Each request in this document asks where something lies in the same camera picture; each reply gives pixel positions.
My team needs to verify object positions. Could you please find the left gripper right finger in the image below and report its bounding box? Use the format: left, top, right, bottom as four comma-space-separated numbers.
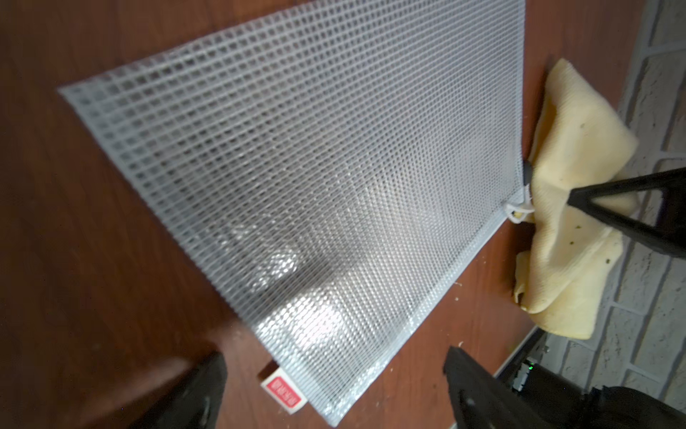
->
443, 347, 550, 428

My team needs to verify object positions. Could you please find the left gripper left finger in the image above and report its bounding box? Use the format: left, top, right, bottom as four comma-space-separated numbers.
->
129, 351, 227, 429

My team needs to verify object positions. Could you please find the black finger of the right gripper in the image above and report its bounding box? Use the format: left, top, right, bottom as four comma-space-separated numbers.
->
565, 167, 686, 261

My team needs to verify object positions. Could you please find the yellow cleaning cloth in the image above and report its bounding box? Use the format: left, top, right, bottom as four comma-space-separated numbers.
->
514, 59, 639, 340

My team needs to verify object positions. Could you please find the white mesh document bag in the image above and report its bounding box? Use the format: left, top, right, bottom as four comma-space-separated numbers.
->
60, 1, 525, 426

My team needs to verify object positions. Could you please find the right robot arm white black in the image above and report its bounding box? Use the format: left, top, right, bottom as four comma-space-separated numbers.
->
520, 168, 685, 428

